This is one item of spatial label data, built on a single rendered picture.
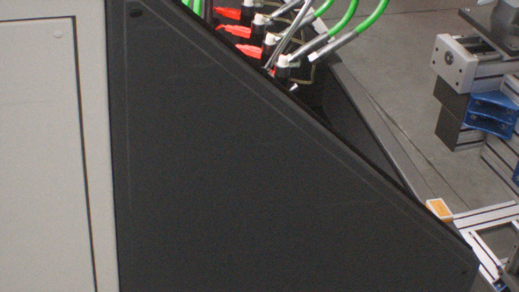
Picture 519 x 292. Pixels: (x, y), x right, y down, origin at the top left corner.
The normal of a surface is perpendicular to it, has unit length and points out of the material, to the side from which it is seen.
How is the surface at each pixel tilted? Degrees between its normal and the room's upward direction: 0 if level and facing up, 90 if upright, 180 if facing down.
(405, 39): 0
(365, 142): 90
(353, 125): 90
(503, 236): 0
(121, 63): 90
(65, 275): 90
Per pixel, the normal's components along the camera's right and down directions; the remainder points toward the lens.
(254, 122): 0.26, 0.59
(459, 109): -0.93, 0.15
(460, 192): 0.08, -0.80
